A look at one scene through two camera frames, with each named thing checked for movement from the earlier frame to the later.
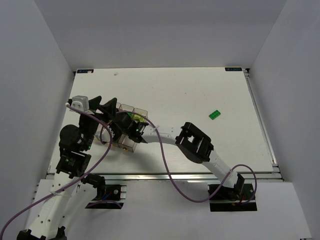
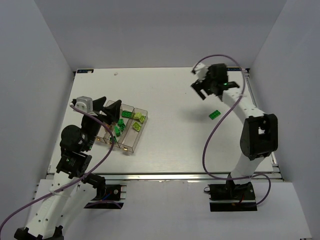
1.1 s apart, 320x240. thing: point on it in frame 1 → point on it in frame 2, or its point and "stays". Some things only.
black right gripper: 116,127 → 207,86
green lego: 214,115 stays
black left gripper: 91,111 stays
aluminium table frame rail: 275,174 stays
